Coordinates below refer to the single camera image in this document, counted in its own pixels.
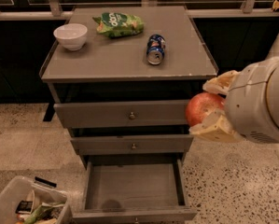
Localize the grey top drawer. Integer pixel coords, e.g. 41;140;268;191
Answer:
54;100;188;128

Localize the green chip bag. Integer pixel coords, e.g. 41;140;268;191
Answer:
92;12;144;38

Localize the grey open bottom drawer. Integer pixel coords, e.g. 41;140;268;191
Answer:
73;156;197;224

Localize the grey drawer cabinet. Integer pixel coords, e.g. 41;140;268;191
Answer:
39;5;220;224

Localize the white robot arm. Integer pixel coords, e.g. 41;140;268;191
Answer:
189;57;279;144

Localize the grey middle drawer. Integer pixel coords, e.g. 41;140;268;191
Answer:
71;134;193;155

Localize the red apple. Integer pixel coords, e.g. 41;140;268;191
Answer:
186;92;225;127

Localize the white ceramic bowl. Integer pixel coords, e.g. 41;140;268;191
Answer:
53;23;88;50

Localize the black item in bin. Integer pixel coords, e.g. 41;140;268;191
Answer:
16;201;33;214

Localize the green packet in bin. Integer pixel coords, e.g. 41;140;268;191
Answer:
23;203;64;224

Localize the blue soda can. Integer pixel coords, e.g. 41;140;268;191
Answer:
146;35;166;65

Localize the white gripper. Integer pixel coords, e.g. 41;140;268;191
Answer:
189;57;279;143

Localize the clear plastic storage bin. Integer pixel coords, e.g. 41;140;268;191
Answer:
0;175;72;224

